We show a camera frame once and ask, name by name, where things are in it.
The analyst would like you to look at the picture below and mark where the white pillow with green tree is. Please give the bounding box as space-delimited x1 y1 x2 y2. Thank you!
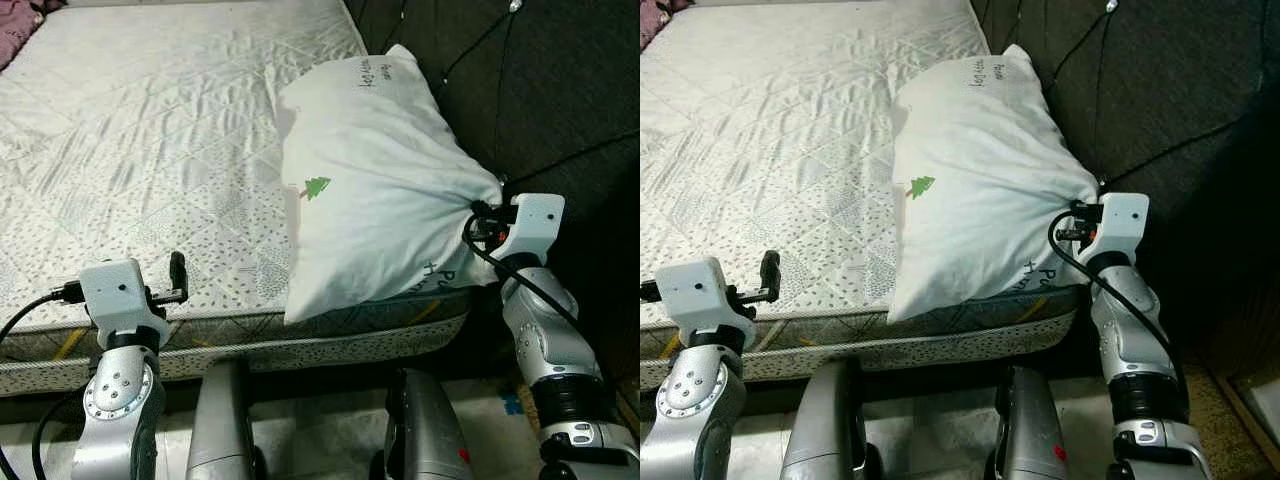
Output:
275 43 504 326
887 43 1101 323

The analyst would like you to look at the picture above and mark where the silver left robot leg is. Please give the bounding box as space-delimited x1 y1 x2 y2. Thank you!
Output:
185 358 266 480
778 358 881 480

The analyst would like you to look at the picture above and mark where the silver robot leg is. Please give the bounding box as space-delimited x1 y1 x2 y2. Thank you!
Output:
778 358 881 480
370 368 476 480
185 358 266 480
985 365 1071 480

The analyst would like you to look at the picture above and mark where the grey quilted mattress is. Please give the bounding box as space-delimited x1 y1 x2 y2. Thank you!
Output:
0 0 476 396
640 0 1086 391

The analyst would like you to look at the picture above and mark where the dark tufted headboard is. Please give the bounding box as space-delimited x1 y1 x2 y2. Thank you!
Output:
968 0 1280 341
340 0 641 301

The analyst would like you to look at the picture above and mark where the silver right robot leg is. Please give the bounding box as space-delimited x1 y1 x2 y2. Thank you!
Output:
370 368 476 480
985 365 1071 480

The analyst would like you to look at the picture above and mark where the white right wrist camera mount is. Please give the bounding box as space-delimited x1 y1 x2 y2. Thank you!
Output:
1085 192 1151 266
495 193 566 269

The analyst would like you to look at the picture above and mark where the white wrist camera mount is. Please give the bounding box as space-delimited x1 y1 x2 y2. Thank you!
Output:
1085 192 1151 266
78 258 171 346
495 193 566 269
655 257 758 346

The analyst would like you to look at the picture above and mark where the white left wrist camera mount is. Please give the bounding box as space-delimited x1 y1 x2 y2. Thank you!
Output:
78 258 171 346
655 257 758 346

